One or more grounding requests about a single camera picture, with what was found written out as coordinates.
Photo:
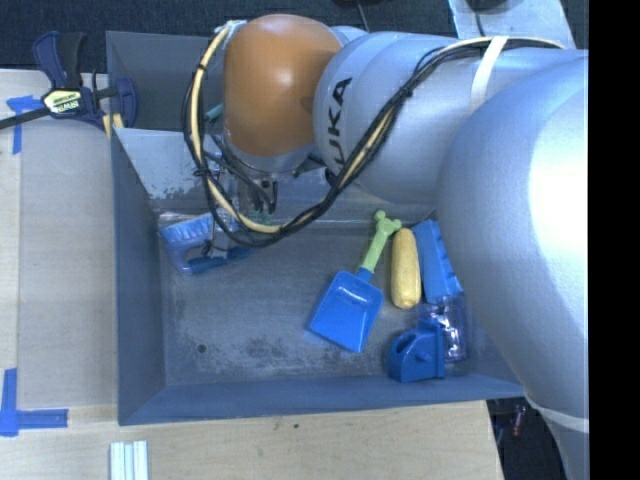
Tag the blue scrub brush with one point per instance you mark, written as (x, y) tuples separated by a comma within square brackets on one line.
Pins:
[(182, 235)]

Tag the grey metal bin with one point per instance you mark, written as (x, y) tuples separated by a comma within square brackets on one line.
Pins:
[(250, 318)]

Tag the pale wood flat board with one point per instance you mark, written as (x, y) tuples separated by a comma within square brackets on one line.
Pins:
[(65, 268)]

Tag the yellow toy corn cob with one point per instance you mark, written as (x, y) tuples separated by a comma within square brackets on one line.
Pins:
[(405, 273)]

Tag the blue flat toothed block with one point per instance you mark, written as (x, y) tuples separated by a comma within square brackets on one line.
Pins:
[(436, 263)]

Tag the blue plastic toy block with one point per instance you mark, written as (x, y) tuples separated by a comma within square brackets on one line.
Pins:
[(417, 355)]

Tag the clear plastic bottle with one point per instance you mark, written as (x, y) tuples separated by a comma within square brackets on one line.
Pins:
[(456, 328)]

